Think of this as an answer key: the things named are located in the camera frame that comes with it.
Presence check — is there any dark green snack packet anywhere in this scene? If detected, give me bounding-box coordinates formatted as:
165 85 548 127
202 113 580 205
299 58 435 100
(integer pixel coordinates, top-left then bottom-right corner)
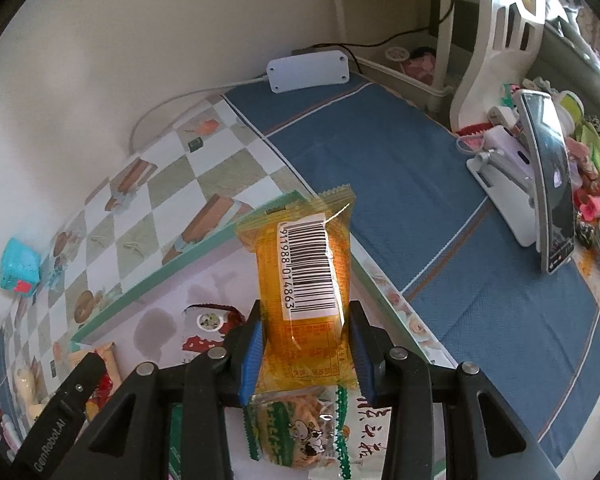
168 403 183 480

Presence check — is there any white red snack packet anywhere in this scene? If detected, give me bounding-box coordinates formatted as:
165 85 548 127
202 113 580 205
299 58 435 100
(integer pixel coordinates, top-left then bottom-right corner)
182 304 246 362

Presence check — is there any green cartoon snack packet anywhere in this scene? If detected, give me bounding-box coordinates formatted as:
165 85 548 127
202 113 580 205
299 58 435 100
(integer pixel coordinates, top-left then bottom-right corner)
242 386 353 479

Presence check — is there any orange yellow snack packet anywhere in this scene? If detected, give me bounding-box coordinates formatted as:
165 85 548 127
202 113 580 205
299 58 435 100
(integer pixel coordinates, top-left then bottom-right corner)
236 185 355 393

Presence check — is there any yellow jelly cup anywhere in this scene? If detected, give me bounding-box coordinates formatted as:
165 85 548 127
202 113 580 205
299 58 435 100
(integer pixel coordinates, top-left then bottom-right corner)
14 366 36 406

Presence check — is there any white green-rimmed tray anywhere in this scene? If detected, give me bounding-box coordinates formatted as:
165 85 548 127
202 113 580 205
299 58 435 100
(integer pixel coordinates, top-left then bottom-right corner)
71 226 457 376

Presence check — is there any teal toy box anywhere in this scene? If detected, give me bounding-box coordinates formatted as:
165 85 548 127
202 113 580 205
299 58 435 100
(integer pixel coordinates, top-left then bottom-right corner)
0 238 41 297

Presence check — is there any phone on white stand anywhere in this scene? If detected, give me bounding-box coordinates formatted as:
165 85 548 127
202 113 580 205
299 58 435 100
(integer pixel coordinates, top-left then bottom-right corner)
466 90 576 274

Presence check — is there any white power adapter box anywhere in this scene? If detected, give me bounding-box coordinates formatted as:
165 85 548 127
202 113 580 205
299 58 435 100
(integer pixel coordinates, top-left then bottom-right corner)
265 50 350 93

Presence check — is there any white plastic chair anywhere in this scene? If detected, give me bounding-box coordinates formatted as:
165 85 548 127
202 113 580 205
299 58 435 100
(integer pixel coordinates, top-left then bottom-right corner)
450 0 546 132

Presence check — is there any white wall cable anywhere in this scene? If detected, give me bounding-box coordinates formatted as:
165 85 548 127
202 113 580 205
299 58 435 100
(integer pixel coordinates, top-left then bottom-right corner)
126 74 271 156

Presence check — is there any black power cable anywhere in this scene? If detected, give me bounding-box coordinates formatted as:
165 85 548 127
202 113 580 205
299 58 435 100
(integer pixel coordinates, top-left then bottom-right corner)
291 0 456 61

